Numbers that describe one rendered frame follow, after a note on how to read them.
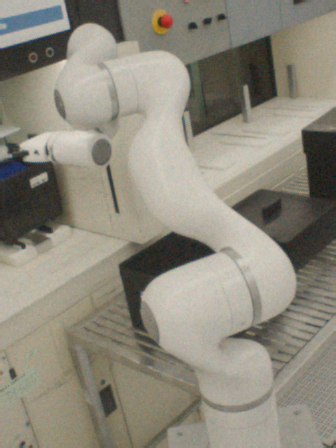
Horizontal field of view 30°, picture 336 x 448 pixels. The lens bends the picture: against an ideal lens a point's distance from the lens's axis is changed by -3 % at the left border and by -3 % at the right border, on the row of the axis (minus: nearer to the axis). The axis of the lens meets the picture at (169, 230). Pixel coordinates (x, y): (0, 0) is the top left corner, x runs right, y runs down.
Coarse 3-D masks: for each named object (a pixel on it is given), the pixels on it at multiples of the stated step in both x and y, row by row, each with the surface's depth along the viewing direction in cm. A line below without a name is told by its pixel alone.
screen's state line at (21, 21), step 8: (48, 8) 142; (56, 8) 144; (16, 16) 136; (24, 16) 138; (32, 16) 139; (40, 16) 141; (48, 16) 143; (56, 16) 144; (0, 24) 134; (8, 24) 135; (16, 24) 137; (24, 24) 138; (32, 24) 140; (40, 24) 141; (0, 32) 134; (8, 32) 136
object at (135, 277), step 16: (160, 240) 159; (176, 240) 163; (192, 240) 168; (272, 240) 150; (144, 256) 156; (160, 256) 160; (176, 256) 165; (192, 256) 169; (128, 272) 148; (144, 272) 157; (160, 272) 161; (128, 288) 151; (144, 288) 146; (128, 304) 154; (240, 336) 144
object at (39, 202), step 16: (0, 128) 174; (16, 128) 172; (0, 144) 171; (0, 160) 173; (16, 160) 189; (16, 176) 168; (32, 176) 172; (48, 176) 177; (0, 192) 165; (16, 192) 169; (32, 192) 173; (48, 192) 178; (0, 208) 166; (16, 208) 170; (32, 208) 175; (48, 208) 179; (0, 224) 168; (16, 224) 172; (32, 224) 176; (16, 240) 173
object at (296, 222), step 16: (256, 192) 195; (272, 192) 193; (240, 208) 186; (256, 208) 184; (272, 208) 178; (288, 208) 180; (304, 208) 178; (320, 208) 176; (256, 224) 174; (272, 224) 172; (288, 224) 170; (304, 224) 169; (320, 224) 172; (288, 240) 162; (304, 240) 167; (320, 240) 174; (288, 256) 163; (304, 256) 169
